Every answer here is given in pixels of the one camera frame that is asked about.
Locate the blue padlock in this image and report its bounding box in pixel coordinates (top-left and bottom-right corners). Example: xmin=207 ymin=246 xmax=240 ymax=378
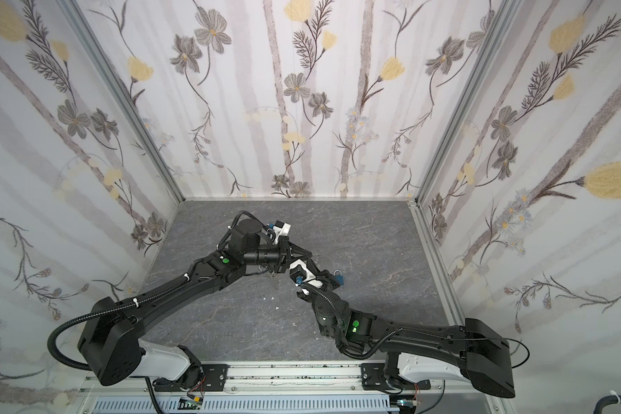
xmin=333 ymin=270 xmax=344 ymax=286

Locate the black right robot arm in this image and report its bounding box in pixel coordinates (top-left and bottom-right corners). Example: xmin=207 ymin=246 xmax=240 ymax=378
xmin=290 ymin=260 xmax=516 ymax=398

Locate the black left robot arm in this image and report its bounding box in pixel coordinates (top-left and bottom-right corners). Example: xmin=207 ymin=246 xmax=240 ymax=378
xmin=78 ymin=211 xmax=312 ymax=390

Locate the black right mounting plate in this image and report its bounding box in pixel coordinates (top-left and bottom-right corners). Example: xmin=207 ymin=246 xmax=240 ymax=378
xmin=360 ymin=362 xmax=393 ymax=392

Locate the black mounting plate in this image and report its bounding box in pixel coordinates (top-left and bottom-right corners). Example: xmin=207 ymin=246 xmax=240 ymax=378
xmin=198 ymin=364 xmax=229 ymax=393
xmin=360 ymin=362 xmax=393 ymax=392

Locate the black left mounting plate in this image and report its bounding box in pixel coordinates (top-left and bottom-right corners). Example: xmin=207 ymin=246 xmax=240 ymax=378
xmin=198 ymin=364 xmax=229 ymax=393

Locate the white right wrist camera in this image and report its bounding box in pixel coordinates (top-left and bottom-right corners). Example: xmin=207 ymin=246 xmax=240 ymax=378
xmin=289 ymin=259 xmax=326 ymax=300

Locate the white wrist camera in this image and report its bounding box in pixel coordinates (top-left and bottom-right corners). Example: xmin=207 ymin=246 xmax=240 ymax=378
xmin=267 ymin=221 xmax=291 ymax=245
xmin=289 ymin=259 xmax=326 ymax=300

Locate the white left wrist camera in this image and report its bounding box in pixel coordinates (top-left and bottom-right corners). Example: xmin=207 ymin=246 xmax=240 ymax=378
xmin=267 ymin=221 xmax=291 ymax=245

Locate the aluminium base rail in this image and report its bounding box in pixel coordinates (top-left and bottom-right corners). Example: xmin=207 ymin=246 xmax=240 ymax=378
xmin=77 ymin=359 xmax=508 ymax=400

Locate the white slotted cable duct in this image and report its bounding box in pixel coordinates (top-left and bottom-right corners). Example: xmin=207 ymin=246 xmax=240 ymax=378
xmin=86 ymin=395 xmax=400 ymax=413

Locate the black corrugated cable hose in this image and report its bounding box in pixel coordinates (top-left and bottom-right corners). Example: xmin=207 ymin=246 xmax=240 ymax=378
xmin=47 ymin=276 xmax=187 ymax=373

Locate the black cable bottom right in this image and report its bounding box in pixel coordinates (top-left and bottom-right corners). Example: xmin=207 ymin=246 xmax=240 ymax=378
xmin=593 ymin=394 xmax=621 ymax=414

